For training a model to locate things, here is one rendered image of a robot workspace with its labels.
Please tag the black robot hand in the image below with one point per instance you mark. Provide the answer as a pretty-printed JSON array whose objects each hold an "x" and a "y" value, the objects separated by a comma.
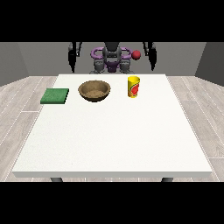
[
  {"x": 152, "y": 55},
  {"x": 71, "y": 57}
]

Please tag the small red ball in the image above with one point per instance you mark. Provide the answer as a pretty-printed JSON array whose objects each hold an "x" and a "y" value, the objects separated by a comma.
[{"x": 136, "y": 54}]

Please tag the yellow cup with melon print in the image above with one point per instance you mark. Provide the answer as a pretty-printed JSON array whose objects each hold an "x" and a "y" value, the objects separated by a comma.
[{"x": 133, "y": 87}]

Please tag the brown wooden bowl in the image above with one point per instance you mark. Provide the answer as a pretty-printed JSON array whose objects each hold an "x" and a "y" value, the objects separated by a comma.
[{"x": 94, "y": 91}]

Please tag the green square pad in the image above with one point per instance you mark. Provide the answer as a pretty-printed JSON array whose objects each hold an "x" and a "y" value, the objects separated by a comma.
[{"x": 54, "y": 96}]

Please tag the grey robot trunk purple rings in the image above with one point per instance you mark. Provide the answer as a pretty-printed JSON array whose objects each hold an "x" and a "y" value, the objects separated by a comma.
[{"x": 111, "y": 59}]

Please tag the dark table leg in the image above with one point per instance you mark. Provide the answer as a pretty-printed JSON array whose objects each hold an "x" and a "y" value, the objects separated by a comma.
[
  {"x": 167, "y": 179},
  {"x": 57, "y": 179}
]

